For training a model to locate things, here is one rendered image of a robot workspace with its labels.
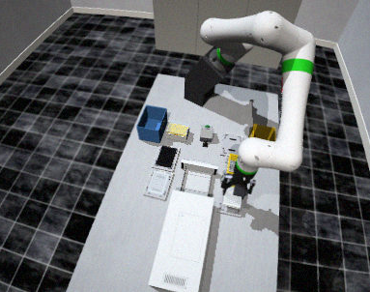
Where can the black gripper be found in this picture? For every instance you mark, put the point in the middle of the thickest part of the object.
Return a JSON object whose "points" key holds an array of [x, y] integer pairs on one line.
{"points": [[228, 185]]}

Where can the yellow bin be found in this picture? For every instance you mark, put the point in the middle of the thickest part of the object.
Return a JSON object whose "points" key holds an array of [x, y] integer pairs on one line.
{"points": [[263, 132]]}

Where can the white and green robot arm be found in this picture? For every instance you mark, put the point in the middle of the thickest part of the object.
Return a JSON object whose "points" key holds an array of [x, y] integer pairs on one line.
{"points": [[297, 47]]}

